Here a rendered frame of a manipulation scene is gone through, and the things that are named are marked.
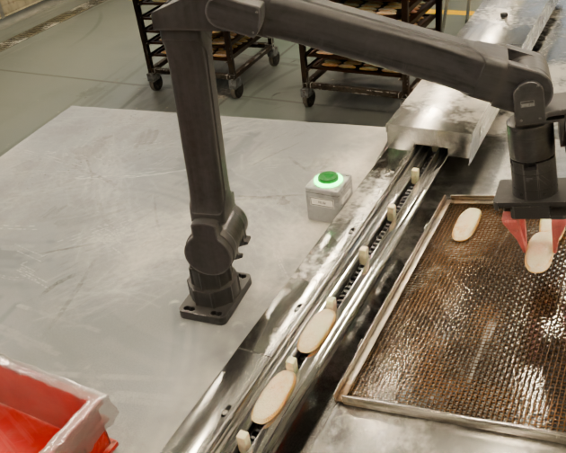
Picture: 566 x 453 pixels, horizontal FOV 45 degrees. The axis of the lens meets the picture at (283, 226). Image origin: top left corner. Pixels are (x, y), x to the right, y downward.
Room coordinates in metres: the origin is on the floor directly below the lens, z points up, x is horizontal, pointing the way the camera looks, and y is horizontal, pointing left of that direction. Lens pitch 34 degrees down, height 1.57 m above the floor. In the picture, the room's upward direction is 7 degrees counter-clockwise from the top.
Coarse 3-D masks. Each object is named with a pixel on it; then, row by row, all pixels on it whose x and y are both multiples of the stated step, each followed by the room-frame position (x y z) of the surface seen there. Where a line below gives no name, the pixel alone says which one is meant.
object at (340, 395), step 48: (480, 240) 0.88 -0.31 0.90; (432, 288) 0.79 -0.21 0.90; (528, 288) 0.73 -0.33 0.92; (384, 336) 0.71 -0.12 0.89; (528, 336) 0.64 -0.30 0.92; (384, 384) 0.61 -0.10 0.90; (432, 384) 0.59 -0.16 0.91; (480, 384) 0.58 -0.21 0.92; (528, 384) 0.56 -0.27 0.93; (528, 432) 0.48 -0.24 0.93
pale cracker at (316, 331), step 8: (320, 312) 0.81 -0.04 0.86; (328, 312) 0.81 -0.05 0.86; (312, 320) 0.79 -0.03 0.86; (320, 320) 0.79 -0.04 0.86; (328, 320) 0.79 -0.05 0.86; (312, 328) 0.77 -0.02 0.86; (320, 328) 0.77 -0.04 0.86; (328, 328) 0.77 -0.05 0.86; (304, 336) 0.76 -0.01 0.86; (312, 336) 0.76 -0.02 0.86; (320, 336) 0.76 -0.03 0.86; (304, 344) 0.74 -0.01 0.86; (312, 344) 0.74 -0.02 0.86; (320, 344) 0.75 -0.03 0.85; (304, 352) 0.73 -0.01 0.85
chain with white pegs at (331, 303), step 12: (432, 156) 1.28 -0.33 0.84; (420, 168) 1.23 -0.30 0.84; (408, 192) 1.15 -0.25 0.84; (384, 228) 1.04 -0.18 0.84; (360, 252) 0.94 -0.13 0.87; (372, 252) 0.97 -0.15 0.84; (360, 264) 0.94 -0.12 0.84; (348, 288) 0.88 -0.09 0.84; (336, 300) 0.85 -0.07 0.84; (288, 360) 0.70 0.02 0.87; (300, 360) 0.73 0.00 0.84; (240, 432) 0.59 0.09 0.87; (252, 432) 0.61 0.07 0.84; (240, 444) 0.58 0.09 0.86
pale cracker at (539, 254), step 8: (544, 232) 0.80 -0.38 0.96; (536, 240) 0.78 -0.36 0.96; (544, 240) 0.78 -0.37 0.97; (552, 240) 0.78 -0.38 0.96; (528, 248) 0.77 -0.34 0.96; (536, 248) 0.77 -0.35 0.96; (544, 248) 0.76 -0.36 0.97; (552, 248) 0.76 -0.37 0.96; (528, 256) 0.75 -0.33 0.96; (536, 256) 0.75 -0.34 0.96; (544, 256) 0.74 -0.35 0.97; (552, 256) 0.74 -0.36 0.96; (528, 264) 0.74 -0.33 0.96; (536, 264) 0.73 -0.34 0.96; (544, 264) 0.73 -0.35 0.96; (536, 272) 0.72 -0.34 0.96
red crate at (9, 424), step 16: (0, 416) 0.71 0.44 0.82; (16, 416) 0.71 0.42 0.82; (32, 416) 0.70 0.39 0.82; (0, 432) 0.68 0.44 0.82; (16, 432) 0.68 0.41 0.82; (32, 432) 0.67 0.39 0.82; (48, 432) 0.67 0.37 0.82; (0, 448) 0.65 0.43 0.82; (16, 448) 0.65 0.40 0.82; (32, 448) 0.65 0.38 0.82; (96, 448) 0.61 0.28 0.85; (112, 448) 0.62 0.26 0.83
